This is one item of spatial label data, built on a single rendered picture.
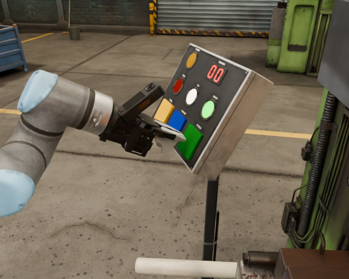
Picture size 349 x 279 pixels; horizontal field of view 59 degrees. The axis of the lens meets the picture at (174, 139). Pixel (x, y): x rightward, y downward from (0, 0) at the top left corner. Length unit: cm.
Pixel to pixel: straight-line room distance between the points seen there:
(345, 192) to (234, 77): 34
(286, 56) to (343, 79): 496
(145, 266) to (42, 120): 54
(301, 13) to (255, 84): 456
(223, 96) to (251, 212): 148
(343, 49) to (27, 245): 193
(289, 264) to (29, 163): 47
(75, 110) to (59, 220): 159
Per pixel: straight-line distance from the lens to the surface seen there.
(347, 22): 38
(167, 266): 97
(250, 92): 74
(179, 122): 86
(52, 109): 64
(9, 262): 203
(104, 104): 66
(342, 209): 70
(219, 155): 77
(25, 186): 57
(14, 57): 557
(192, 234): 196
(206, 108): 78
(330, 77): 40
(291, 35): 532
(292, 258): 57
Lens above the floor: 139
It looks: 28 degrees down
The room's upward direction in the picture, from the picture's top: straight up
